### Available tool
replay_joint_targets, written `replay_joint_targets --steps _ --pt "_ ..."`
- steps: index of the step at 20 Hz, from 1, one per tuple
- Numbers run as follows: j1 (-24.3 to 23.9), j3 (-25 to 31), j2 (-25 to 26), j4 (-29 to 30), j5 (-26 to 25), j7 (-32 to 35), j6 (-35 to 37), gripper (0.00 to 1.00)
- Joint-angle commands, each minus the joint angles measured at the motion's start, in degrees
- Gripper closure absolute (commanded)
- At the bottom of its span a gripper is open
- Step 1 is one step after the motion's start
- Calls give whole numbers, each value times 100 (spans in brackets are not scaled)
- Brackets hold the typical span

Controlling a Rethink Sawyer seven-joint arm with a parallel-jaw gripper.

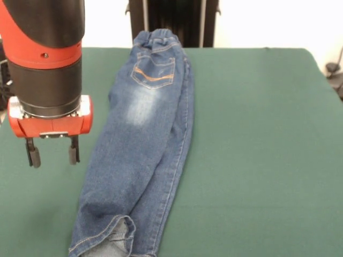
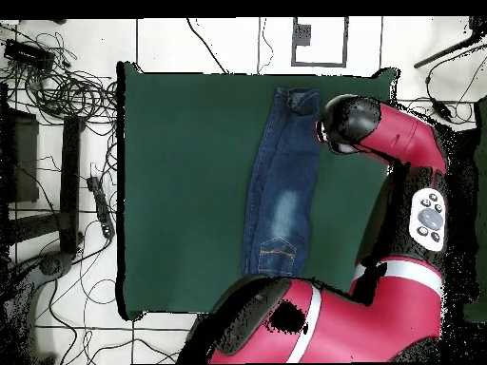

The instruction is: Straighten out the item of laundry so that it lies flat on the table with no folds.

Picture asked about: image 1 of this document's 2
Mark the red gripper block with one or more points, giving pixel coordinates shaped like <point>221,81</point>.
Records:
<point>53,125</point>

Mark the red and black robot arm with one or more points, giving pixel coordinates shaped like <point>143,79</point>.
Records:
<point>45,53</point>

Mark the blue denim jeans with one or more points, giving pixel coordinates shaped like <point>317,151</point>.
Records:
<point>139,160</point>

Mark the dark green table cloth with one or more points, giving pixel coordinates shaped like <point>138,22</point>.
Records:
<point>254,160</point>

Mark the black floor device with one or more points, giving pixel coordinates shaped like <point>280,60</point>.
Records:
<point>335,77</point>

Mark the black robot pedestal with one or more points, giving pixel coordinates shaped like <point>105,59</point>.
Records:
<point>174,24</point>

